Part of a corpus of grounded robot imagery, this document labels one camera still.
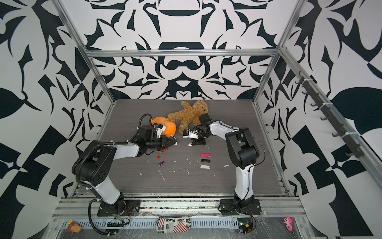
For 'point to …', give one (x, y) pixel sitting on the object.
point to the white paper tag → (205, 167)
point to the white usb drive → (189, 145)
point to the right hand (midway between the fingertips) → (193, 136)
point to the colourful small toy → (72, 227)
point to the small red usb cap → (158, 157)
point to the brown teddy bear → (188, 113)
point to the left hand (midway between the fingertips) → (174, 140)
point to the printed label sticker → (172, 224)
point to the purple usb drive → (161, 163)
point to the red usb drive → (165, 149)
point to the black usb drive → (205, 160)
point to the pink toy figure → (288, 222)
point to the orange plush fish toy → (171, 128)
